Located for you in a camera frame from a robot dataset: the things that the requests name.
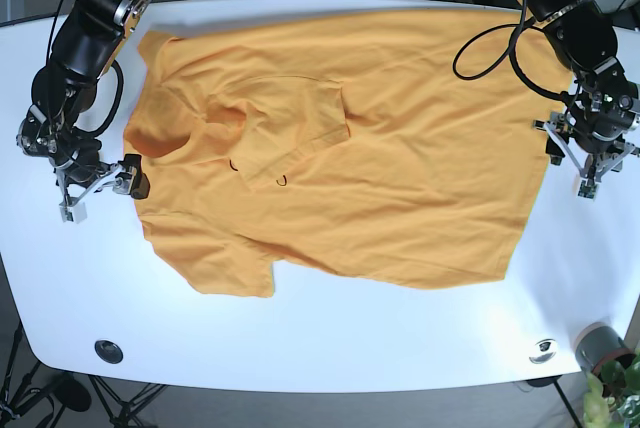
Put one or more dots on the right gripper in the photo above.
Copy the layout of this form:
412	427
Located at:
74	156

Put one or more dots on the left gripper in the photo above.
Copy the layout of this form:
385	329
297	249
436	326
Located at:
590	133

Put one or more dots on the orange yellow T-shirt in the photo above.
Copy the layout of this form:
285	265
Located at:
344	143

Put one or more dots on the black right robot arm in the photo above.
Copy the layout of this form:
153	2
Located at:
79	53

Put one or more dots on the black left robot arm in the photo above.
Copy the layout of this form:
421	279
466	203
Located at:
582	38

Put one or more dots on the black table grommet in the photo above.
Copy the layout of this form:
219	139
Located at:
108	351

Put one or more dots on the grey plant pot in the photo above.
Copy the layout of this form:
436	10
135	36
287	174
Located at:
597	344

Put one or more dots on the silver table grommet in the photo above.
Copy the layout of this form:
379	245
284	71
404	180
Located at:
543	351

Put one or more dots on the green potted plant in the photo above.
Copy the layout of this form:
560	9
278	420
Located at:
612	399

